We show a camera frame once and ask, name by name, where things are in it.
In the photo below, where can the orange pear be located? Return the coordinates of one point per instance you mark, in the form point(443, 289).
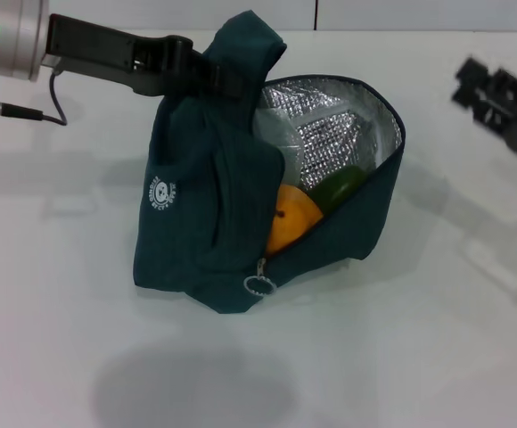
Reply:
point(294, 218)

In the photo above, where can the dark teal insulated lunch bag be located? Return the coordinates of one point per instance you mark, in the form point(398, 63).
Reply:
point(187, 249)

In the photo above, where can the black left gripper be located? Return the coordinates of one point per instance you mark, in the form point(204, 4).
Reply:
point(107, 55)

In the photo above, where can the clear lunch box blue lid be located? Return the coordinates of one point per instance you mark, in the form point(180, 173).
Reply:
point(276, 131)

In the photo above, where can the green cucumber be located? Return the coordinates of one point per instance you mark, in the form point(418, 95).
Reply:
point(336, 189)

